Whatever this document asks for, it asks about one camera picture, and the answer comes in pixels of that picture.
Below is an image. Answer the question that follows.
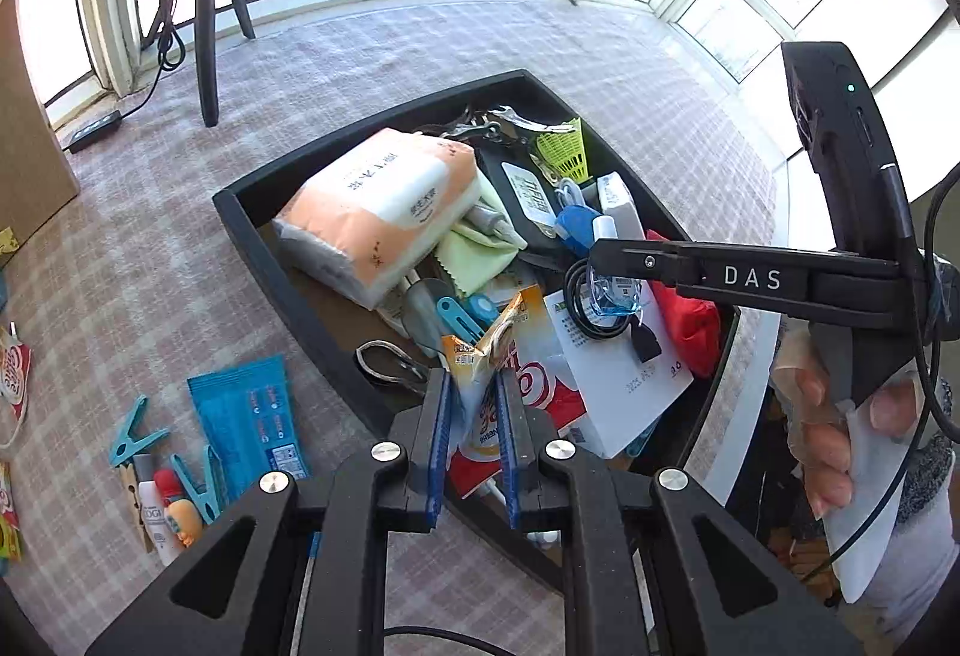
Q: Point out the green mesh shuttlecock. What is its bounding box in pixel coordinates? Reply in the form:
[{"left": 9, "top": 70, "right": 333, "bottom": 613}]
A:
[{"left": 535, "top": 118, "right": 590, "bottom": 185}]

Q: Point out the small coffee mate sachet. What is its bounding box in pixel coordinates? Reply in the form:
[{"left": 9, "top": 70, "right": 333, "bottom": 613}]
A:
[{"left": 441, "top": 293, "right": 523, "bottom": 463}]

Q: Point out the blue foil pouch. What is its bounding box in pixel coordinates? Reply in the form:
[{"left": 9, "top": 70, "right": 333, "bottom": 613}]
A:
[{"left": 187, "top": 355, "right": 309, "bottom": 502}]

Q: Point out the red cloth pouch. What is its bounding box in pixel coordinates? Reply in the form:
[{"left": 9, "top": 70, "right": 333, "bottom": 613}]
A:
[{"left": 647, "top": 280, "right": 722, "bottom": 378}]

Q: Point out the orange cartoon figurine keychain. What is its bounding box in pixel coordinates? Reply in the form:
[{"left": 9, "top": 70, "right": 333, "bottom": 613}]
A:
[{"left": 153, "top": 468, "right": 203, "bottom": 549}]

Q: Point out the black power adapter with cable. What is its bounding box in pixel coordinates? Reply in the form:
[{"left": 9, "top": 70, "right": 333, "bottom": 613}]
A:
[{"left": 64, "top": 1, "right": 187, "bottom": 154}]

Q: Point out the brown wooden board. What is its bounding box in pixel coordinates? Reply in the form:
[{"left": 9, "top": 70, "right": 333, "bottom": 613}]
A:
[{"left": 0, "top": 0, "right": 80, "bottom": 264}]

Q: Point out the light green cleaning cloth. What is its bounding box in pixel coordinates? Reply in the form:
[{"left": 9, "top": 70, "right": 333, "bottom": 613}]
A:
[{"left": 433, "top": 173, "right": 527, "bottom": 296}]

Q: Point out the black storage tray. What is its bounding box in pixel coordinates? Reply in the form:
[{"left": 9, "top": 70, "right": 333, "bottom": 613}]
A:
[{"left": 215, "top": 71, "right": 724, "bottom": 581}]

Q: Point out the wooden clothespin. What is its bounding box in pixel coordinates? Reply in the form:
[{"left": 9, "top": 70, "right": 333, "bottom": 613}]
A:
[{"left": 119, "top": 463, "right": 155, "bottom": 553}]

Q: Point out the small white spray bottle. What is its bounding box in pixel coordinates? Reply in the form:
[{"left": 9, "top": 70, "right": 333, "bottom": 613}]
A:
[{"left": 133, "top": 453, "right": 184, "bottom": 567}]

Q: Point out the white paper card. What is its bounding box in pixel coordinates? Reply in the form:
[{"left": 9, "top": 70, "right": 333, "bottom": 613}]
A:
[{"left": 544, "top": 287, "right": 693, "bottom": 459}]

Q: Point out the large coffee mate sachet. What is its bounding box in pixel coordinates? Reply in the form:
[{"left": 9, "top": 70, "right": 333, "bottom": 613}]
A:
[{"left": 2, "top": 323, "right": 32, "bottom": 420}]

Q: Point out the checkered pink tablecloth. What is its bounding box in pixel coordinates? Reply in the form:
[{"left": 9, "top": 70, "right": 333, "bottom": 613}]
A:
[{"left": 3, "top": 0, "right": 776, "bottom": 654}]

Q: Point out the teal plastic clothespin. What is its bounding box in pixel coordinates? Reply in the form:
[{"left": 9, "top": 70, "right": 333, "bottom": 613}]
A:
[
  {"left": 171, "top": 445, "right": 226, "bottom": 526},
  {"left": 109, "top": 394, "right": 169, "bottom": 468}
]

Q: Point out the person's right hand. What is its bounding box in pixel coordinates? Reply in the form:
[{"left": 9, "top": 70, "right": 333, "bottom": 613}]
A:
[{"left": 771, "top": 318, "right": 924, "bottom": 519}]

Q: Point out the orange white tissue pack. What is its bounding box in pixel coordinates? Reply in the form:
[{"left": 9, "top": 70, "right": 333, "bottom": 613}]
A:
[{"left": 272, "top": 128, "right": 480, "bottom": 310}]

